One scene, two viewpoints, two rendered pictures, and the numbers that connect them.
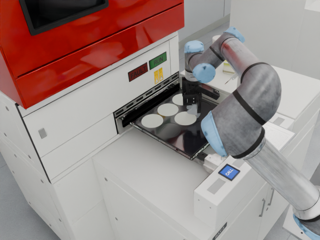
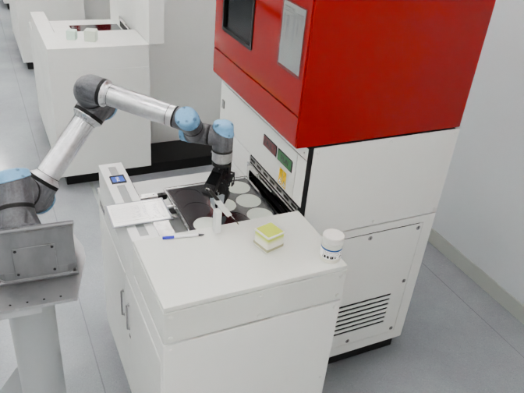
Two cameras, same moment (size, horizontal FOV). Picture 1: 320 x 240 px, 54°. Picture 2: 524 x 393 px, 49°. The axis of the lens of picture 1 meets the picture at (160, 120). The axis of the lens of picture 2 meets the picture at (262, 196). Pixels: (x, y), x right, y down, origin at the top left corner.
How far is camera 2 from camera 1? 2.63 m
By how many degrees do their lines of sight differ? 82
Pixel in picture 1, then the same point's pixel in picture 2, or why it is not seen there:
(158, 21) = (275, 107)
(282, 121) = (140, 234)
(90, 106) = (242, 125)
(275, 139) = (121, 213)
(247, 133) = not seen: hidden behind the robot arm
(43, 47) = (224, 41)
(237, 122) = not seen: hidden behind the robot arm
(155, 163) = not seen: hidden behind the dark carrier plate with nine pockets
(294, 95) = (168, 263)
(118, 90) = (256, 139)
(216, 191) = (109, 170)
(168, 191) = (157, 189)
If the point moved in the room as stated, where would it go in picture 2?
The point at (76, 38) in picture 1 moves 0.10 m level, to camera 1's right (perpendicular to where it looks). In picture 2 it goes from (235, 54) to (225, 61)
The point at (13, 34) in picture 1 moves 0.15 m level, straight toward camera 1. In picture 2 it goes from (218, 19) to (182, 17)
